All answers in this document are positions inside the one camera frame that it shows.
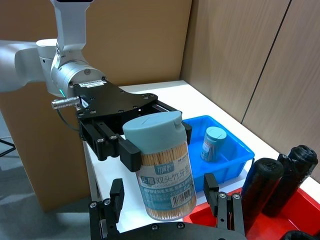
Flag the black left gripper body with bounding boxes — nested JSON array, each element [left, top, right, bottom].
[[72, 79, 160, 121]]

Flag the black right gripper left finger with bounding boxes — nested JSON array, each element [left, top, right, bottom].
[[89, 178, 125, 240]]

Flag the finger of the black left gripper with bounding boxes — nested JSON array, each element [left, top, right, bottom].
[[149, 99, 193, 146], [79, 118, 142, 173]]

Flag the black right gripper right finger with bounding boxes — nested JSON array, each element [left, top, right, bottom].
[[203, 173, 246, 236]]

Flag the toothpick jar with blue-grey lid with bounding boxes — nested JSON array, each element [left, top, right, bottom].
[[122, 111, 197, 222], [199, 126, 228, 163]]

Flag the black bag roll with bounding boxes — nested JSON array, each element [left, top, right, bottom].
[[240, 157, 285, 234], [261, 144, 319, 218], [281, 230, 320, 240]]

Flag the blue plastic bin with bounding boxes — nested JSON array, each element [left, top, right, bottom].
[[181, 114, 256, 194]]

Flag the red plastic bin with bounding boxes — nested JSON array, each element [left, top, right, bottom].
[[183, 186, 320, 240]]

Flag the black stand leg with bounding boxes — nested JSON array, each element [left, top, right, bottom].
[[0, 138, 17, 158]]

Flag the thin dark cable silver plug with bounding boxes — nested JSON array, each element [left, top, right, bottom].
[[51, 96, 87, 133]]

